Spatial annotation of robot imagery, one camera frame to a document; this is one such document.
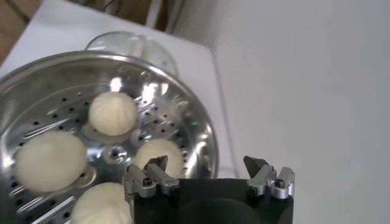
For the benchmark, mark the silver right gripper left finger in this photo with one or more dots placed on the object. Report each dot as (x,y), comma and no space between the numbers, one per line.
(152,185)

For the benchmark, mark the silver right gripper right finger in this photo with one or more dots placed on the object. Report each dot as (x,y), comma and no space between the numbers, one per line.
(262,179)

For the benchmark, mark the white steamed baozi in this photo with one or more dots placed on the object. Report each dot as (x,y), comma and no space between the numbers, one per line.
(100,204)
(152,147)
(50,161)
(112,114)

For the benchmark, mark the stainless steel steamer basket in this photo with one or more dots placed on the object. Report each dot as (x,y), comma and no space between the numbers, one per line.
(45,85)

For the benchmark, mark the glass pot lid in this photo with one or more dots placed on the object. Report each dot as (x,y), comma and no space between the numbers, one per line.
(131,45)

